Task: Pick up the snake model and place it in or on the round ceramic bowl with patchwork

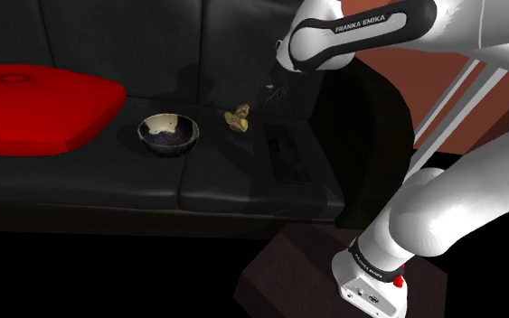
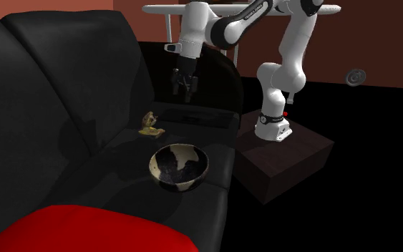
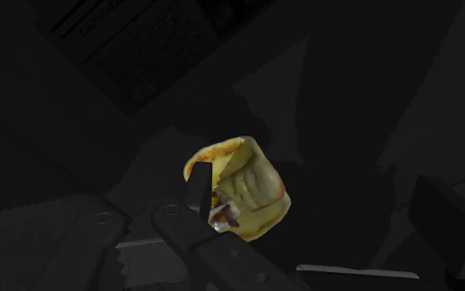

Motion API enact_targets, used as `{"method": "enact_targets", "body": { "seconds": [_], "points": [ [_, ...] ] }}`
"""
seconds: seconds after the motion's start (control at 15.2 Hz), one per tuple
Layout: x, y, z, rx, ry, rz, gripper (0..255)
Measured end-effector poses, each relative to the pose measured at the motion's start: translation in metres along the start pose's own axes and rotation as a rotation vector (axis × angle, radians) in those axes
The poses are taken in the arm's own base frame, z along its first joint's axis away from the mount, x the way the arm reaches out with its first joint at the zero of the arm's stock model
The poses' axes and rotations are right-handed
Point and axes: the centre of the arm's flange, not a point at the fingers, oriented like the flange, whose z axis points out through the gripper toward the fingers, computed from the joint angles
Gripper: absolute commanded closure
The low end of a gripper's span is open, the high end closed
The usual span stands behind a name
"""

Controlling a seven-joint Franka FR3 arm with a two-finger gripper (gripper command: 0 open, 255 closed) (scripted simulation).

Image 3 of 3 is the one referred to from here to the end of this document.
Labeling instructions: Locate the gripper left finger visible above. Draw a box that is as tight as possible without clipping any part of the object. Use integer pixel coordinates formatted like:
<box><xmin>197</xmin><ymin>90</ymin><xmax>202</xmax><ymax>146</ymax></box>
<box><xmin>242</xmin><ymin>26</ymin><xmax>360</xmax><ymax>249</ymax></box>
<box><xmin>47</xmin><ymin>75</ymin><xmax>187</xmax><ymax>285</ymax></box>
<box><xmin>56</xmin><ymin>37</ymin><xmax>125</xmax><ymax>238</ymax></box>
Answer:
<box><xmin>34</xmin><ymin>160</ymin><xmax>311</xmax><ymax>291</ymax></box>

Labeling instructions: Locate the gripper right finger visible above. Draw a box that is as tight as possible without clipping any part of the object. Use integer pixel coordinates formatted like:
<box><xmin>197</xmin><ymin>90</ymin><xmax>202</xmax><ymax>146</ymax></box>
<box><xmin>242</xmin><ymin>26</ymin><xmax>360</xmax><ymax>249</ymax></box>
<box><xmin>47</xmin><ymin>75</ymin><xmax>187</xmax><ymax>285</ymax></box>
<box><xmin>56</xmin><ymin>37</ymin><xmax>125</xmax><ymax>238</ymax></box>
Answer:
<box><xmin>406</xmin><ymin>174</ymin><xmax>465</xmax><ymax>291</ymax></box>

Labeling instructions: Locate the dark flat printed box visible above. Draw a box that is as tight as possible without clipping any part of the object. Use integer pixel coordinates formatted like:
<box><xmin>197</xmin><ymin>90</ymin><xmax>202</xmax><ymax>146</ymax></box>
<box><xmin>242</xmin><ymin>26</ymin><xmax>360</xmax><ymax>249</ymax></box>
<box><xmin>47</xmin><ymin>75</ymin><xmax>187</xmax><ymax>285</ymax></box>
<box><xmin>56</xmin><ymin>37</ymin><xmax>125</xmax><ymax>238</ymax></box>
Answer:
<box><xmin>34</xmin><ymin>0</ymin><xmax>274</xmax><ymax>117</ymax></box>

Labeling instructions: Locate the yellow mottled jug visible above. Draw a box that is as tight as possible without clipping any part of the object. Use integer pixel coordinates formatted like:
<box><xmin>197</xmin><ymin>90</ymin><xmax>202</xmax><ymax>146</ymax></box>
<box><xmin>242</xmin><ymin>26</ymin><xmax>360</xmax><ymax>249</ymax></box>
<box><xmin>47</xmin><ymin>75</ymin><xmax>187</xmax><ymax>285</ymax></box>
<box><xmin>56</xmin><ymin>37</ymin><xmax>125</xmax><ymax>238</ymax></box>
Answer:
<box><xmin>183</xmin><ymin>136</ymin><xmax>292</xmax><ymax>243</ymax></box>

